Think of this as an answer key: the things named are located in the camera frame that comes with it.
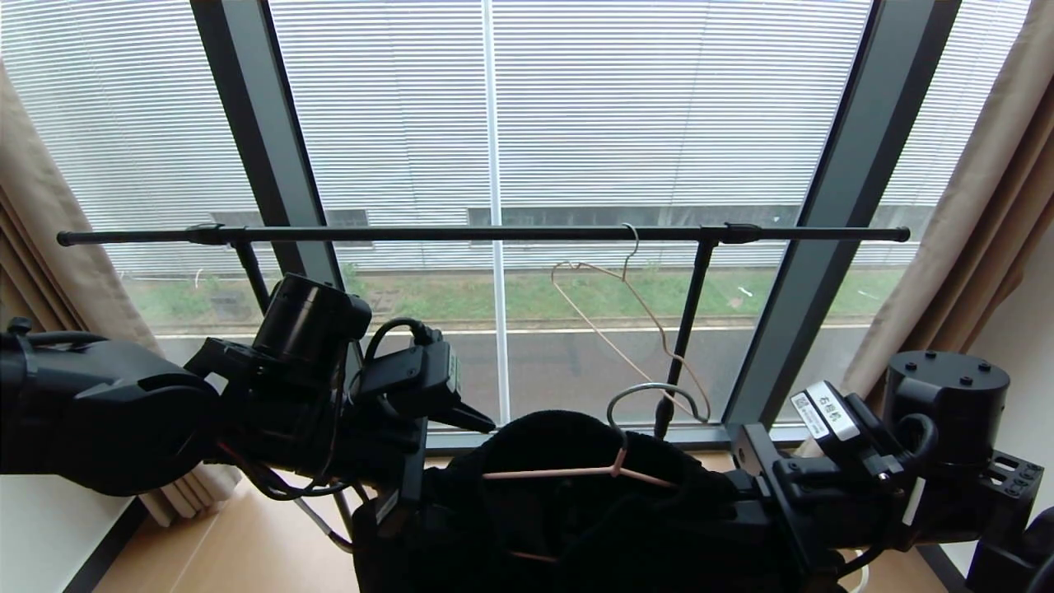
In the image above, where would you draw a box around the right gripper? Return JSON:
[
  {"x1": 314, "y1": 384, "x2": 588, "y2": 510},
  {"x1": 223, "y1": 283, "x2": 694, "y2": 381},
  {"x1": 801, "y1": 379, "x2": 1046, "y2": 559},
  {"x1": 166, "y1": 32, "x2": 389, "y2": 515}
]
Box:
[{"x1": 729, "y1": 420, "x2": 897, "y2": 579}]

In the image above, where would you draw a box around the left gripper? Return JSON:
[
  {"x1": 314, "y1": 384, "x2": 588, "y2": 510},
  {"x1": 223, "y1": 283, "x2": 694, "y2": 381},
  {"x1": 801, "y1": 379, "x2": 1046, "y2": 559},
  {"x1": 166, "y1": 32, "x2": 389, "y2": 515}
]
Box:
[{"x1": 352, "y1": 394, "x2": 498, "y2": 540}]

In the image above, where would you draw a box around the pink clothes hanger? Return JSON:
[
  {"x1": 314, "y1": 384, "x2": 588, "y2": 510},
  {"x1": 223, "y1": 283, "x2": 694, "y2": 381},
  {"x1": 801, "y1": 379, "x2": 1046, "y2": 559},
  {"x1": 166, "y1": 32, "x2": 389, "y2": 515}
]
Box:
[
  {"x1": 550, "y1": 222, "x2": 713, "y2": 425},
  {"x1": 482, "y1": 381, "x2": 711, "y2": 488}
]

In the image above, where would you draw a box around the black garment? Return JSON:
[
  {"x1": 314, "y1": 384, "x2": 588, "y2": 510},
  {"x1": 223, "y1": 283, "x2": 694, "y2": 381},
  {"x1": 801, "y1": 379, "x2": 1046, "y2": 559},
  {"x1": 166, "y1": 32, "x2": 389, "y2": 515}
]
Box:
[{"x1": 354, "y1": 410, "x2": 824, "y2": 593}]

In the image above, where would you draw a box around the black clothes rack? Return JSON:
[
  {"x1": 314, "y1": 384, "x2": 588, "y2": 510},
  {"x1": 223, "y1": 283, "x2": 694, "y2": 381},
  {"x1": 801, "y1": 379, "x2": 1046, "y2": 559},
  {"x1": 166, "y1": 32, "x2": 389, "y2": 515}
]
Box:
[{"x1": 56, "y1": 222, "x2": 912, "y2": 544}]

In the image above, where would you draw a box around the window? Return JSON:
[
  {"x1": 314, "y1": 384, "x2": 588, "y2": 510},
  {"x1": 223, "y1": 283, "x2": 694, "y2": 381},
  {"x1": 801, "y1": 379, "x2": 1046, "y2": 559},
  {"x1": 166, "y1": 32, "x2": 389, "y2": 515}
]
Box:
[{"x1": 0, "y1": 0, "x2": 1034, "y2": 450}]

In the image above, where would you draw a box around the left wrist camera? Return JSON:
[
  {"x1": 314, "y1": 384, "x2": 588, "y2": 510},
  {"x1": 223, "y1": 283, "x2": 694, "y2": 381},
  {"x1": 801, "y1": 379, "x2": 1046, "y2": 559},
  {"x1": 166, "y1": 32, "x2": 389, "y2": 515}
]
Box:
[{"x1": 354, "y1": 340, "x2": 459, "y2": 413}]

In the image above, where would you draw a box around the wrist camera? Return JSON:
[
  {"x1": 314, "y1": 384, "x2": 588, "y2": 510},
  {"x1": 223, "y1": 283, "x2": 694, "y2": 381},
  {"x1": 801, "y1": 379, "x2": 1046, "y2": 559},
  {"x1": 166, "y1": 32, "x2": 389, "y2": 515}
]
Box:
[
  {"x1": 789, "y1": 379, "x2": 907, "y2": 483},
  {"x1": 354, "y1": 340, "x2": 459, "y2": 413}
]

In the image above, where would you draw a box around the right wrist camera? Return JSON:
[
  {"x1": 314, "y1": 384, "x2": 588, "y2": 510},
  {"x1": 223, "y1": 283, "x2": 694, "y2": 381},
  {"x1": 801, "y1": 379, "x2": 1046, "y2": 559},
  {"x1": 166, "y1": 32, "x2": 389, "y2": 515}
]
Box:
[{"x1": 789, "y1": 379, "x2": 907, "y2": 483}]

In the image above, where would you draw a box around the black cable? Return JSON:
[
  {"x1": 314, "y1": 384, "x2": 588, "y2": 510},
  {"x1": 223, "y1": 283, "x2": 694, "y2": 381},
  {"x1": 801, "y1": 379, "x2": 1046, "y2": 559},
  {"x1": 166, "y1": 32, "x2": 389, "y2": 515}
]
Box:
[
  {"x1": 362, "y1": 317, "x2": 439, "y2": 376},
  {"x1": 893, "y1": 412, "x2": 941, "y2": 472}
]

